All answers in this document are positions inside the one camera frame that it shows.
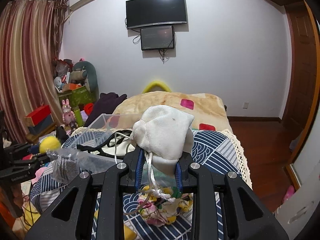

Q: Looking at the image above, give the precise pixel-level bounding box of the red box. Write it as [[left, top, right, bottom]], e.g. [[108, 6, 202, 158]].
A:
[[24, 105, 52, 126]]

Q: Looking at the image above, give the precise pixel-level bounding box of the large wall television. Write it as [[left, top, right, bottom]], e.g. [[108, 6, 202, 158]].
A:
[[125, 0, 188, 30]]

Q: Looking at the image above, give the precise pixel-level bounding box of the clear plastic storage box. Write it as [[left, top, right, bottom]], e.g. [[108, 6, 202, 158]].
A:
[[61, 113, 143, 174]]

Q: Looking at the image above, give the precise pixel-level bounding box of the pink rabbit figurine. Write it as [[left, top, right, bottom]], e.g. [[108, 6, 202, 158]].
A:
[[62, 99, 76, 128]]

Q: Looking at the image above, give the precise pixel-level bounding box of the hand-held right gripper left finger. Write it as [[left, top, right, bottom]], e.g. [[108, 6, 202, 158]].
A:
[[25, 148, 148, 240]]

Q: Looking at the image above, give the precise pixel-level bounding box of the blue patterned quilt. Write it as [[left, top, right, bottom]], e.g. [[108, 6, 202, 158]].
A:
[[21, 129, 248, 240]]

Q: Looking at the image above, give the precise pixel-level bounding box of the white drawstring pouch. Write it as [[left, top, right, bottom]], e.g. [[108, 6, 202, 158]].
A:
[[129, 105, 195, 203]]

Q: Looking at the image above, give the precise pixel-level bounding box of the yellow plush ball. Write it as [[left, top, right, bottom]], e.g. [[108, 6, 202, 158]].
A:
[[39, 136, 62, 153]]

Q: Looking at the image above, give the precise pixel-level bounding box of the pink slipper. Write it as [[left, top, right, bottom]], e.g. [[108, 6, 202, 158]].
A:
[[282, 185, 296, 202]]

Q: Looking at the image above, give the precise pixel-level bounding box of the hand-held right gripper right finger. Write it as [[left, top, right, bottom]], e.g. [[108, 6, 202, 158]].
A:
[[174, 152, 295, 240]]

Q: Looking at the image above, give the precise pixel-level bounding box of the floral cloth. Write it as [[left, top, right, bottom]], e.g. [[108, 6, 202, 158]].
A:
[[137, 185, 194, 227]]

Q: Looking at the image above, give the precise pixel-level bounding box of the white cabinet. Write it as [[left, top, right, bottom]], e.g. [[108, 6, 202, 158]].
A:
[[273, 140, 320, 231]]

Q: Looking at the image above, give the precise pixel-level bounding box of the clear plastic bag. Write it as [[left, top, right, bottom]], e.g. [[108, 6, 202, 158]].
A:
[[46, 148, 102, 183]]

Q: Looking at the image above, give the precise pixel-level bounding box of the yellow curved cushion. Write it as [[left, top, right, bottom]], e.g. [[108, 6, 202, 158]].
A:
[[142, 80, 173, 94]]

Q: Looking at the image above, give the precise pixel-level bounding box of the grey green plush toy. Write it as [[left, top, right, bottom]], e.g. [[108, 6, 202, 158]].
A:
[[72, 60, 98, 93]]

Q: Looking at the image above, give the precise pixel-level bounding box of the white crochet bed cover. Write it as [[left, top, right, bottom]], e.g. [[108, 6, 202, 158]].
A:
[[221, 128, 253, 188]]

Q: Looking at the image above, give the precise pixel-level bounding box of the wooden door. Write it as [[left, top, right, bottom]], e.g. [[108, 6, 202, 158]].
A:
[[280, 4, 314, 142]]

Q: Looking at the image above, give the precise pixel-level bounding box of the black strap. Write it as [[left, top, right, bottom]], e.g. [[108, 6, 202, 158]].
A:
[[76, 129, 133, 157]]

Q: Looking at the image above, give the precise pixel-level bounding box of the striped brown curtain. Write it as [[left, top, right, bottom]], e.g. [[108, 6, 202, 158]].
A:
[[0, 0, 67, 142]]

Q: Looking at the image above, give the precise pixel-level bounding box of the green cardboard box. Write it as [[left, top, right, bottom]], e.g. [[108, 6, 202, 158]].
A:
[[58, 85, 97, 111]]

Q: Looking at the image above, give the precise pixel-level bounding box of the small wall monitor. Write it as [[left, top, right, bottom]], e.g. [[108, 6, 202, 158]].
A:
[[140, 25, 175, 51]]

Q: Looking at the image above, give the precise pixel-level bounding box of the green bottle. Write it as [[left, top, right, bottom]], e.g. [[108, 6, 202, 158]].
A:
[[73, 107, 85, 128]]

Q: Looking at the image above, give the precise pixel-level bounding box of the beige fleece blanket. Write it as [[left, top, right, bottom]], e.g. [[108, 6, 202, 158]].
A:
[[112, 91, 230, 132]]

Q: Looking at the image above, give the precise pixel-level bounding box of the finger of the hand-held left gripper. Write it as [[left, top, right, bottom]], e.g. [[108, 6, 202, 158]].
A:
[[5, 142, 42, 155], [24, 154, 54, 167]]

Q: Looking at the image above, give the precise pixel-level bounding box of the dark blue box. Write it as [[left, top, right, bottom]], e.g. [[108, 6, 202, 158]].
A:
[[27, 116, 56, 136]]

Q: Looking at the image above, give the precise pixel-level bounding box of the dark purple cloth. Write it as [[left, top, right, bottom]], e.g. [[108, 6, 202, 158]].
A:
[[84, 93, 128, 127]]

